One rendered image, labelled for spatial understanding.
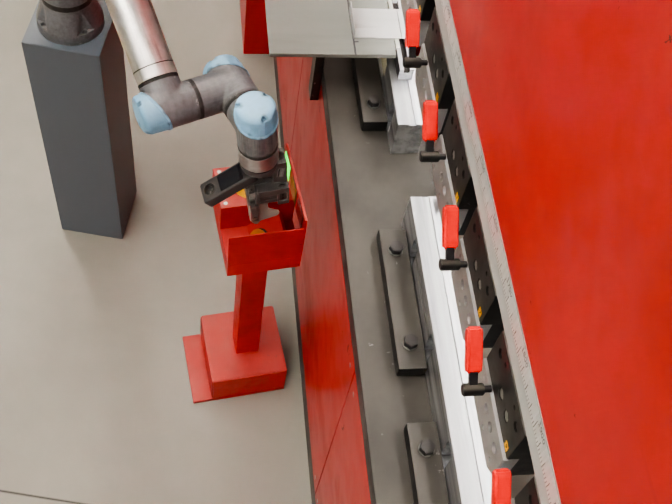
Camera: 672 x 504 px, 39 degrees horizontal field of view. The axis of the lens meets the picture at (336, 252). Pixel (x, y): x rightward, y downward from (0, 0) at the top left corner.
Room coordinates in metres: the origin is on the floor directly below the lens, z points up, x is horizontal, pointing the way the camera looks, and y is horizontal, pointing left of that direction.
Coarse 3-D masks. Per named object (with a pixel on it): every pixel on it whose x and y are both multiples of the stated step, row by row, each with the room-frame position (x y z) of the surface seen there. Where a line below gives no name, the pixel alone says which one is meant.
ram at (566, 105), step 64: (448, 0) 1.17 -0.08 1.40; (512, 0) 0.96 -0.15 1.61; (576, 0) 0.82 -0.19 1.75; (640, 0) 0.71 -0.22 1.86; (448, 64) 1.09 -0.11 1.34; (512, 64) 0.90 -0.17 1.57; (576, 64) 0.76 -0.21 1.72; (640, 64) 0.67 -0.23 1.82; (512, 128) 0.83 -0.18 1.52; (576, 128) 0.71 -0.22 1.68; (640, 128) 0.62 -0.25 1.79; (512, 192) 0.77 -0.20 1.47; (576, 192) 0.66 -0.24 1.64; (640, 192) 0.57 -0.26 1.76; (512, 256) 0.70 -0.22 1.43; (576, 256) 0.60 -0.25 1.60; (640, 256) 0.53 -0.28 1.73; (576, 320) 0.55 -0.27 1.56; (640, 320) 0.48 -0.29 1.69; (576, 384) 0.49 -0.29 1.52; (640, 384) 0.43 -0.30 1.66; (576, 448) 0.44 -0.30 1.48; (640, 448) 0.39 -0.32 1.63
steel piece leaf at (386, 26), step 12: (360, 12) 1.52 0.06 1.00; (372, 12) 1.53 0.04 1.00; (384, 12) 1.54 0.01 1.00; (396, 12) 1.55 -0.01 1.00; (360, 24) 1.49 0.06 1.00; (372, 24) 1.50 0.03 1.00; (384, 24) 1.51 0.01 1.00; (396, 24) 1.51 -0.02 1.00; (360, 36) 1.46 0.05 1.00; (372, 36) 1.46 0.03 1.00; (384, 36) 1.47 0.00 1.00; (396, 36) 1.48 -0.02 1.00
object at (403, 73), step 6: (396, 6) 1.58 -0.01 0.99; (402, 42) 1.48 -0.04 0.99; (396, 48) 1.45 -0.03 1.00; (402, 48) 1.46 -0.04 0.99; (396, 54) 1.44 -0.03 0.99; (402, 54) 1.44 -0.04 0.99; (396, 60) 1.43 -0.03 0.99; (402, 60) 1.42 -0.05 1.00; (396, 66) 1.42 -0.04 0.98; (402, 66) 1.40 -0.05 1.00; (396, 72) 1.41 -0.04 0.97; (402, 72) 1.39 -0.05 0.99; (408, 72) 1.40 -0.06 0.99; (402, 78) 1.39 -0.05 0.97; (408, 78) 1.40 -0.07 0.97
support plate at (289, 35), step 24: (288, 0) 1.51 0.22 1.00; (312, 0) 1.53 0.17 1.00; (336, 0) 1.55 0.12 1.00; (360, 0) 1.56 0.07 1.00; (384, 0) 1.58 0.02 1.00; (288, 24) 1.45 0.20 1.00; (312, 24) 1.46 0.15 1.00; (336, 24) 1.48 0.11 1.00; (288, 48) 1.38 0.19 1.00; (312, 48) 1.39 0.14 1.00; (336, 48) 1.41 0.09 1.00; (360, 48) 1.42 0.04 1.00; (384, 48) 1.44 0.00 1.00
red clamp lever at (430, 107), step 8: (424, 104) 1.03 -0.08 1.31; (432, 104) 1.03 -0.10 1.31; (424, 112) 1.02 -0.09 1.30; (432, 112) 1.02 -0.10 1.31; (424, 120) 1.01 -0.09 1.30; (432, 120) 1.01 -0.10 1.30; (424, 128) 1.00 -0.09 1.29; (432, 128) 1.00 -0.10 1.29; (424, 136) 0.99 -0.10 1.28; (432, 136) 0.99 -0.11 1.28; (432, 144) 0.99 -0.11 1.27; (424, 152) 0.97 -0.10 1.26; (432, 152) 0.98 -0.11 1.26; (424, 160) 0.96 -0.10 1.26; (432, 160) 0.97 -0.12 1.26
